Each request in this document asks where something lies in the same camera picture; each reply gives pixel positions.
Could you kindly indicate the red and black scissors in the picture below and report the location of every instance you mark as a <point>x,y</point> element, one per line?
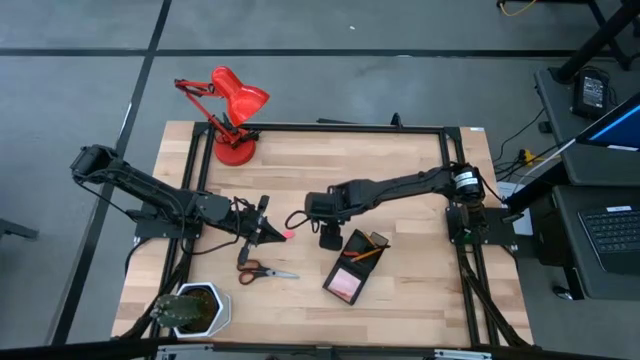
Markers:
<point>250,274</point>

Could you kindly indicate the red desk lamp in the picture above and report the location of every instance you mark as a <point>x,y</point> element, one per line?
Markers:
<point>240,97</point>

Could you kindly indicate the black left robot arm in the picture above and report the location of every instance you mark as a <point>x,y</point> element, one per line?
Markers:
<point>150,190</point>

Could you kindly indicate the black power adapter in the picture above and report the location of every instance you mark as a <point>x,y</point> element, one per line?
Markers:
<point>592,92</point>

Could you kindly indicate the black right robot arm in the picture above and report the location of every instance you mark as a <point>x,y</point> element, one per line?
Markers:
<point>400,187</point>

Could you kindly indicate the computer monitor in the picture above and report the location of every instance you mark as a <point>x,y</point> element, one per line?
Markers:
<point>617,127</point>

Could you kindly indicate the black tripod stand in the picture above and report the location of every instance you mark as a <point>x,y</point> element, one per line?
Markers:
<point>595,40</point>

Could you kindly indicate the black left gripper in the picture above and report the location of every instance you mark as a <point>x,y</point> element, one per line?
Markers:
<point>250,225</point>

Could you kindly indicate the white paper sheet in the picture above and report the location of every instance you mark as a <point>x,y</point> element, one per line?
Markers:
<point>522,225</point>

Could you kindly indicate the black aluminium table frame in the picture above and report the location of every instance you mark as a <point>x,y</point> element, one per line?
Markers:
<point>350,128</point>

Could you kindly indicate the white hexagonal plant pot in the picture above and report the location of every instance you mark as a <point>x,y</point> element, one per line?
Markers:
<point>224,307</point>

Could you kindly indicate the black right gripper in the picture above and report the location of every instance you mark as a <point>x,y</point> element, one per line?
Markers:
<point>331,237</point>

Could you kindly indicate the yellow plug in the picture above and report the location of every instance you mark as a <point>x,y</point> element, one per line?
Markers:
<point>525,156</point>

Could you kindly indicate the yellow pencil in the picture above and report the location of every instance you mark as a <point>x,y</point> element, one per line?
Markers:
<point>369,239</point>
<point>367,255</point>

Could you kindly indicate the black side desk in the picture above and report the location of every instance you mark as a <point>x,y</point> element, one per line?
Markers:
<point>570,280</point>

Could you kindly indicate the black floor stand foot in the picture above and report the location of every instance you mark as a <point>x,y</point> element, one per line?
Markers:
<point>15,229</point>

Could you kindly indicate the black mesh desk organizer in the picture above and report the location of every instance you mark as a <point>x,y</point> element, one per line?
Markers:
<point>360,265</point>

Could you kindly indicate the pink sticky note pad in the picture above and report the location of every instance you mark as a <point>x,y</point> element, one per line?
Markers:
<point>345,285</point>

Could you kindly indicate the pink eraser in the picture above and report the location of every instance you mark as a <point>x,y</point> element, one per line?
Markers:
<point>352,253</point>
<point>289,234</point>

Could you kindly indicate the green cactus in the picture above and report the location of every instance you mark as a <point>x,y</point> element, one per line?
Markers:
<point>177,310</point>

